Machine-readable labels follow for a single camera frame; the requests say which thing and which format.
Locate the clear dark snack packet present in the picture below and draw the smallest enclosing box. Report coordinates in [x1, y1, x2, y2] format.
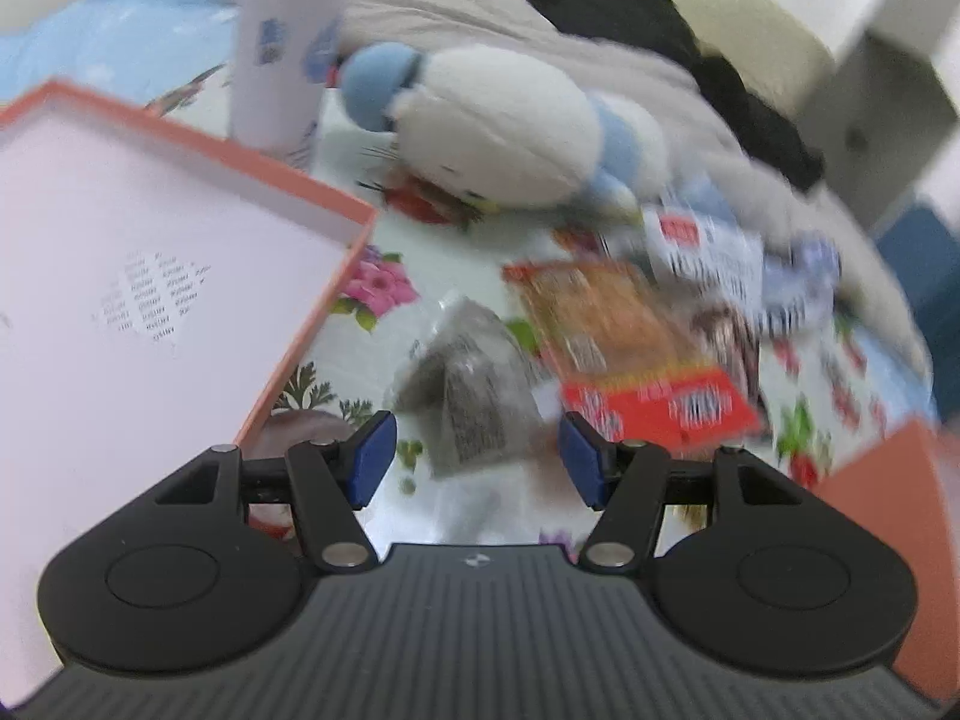
[384, 295, 562, 482]

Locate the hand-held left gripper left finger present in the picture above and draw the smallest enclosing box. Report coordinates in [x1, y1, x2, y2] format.
[127, 411, 399, 573]

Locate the white blue plush toy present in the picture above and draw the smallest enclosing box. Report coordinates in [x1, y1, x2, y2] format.
[336, 43, 670, 217]

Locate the deep orange cardboard box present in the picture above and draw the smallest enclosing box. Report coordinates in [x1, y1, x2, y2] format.
[812, 418, 960, 707]

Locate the grey duvet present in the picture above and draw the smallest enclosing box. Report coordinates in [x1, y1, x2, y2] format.
[330, 0, 932, 380]

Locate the black jacket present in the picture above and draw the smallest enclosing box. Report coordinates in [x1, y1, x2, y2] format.
[501, 0, 827, 194]

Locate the light blue snack packet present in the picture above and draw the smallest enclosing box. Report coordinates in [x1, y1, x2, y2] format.
[684, 171, 742, 227]

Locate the white spray bottle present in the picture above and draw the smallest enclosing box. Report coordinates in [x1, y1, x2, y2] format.
[227, 0, 365, 172]

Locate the shallow orange box lid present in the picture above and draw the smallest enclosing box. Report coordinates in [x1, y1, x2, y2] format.
[0, 79, 378, 695]

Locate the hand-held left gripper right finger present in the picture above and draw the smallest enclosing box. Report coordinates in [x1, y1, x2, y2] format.
[559, 412, 826, 572]

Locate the orange snack packet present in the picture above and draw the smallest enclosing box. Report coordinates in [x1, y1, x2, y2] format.
[501, 257, 764, 457]

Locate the blue white plastic bag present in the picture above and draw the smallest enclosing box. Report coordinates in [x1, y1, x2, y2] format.
[759, 235, 842, 335]

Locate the brown snack packet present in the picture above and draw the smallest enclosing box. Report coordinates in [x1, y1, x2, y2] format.
[688, 306, 760, 395]

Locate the white wall cabinet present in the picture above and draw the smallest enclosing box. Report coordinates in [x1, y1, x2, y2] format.
[793, 0, 960, 242]

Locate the fruit print mat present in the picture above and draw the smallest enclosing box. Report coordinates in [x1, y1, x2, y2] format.
[146, 64, 935, 550]

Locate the white red snack packet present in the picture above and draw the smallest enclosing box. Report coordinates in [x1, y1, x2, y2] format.
[643, 205, 764, 310]

